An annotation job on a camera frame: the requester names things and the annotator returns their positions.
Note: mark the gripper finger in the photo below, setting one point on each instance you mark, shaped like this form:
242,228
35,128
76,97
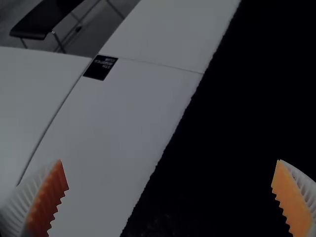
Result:
296,202
29,205

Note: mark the black mat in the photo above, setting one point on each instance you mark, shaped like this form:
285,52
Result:
234,123

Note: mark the black bench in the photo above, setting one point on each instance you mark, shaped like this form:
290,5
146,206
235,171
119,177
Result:
37,22

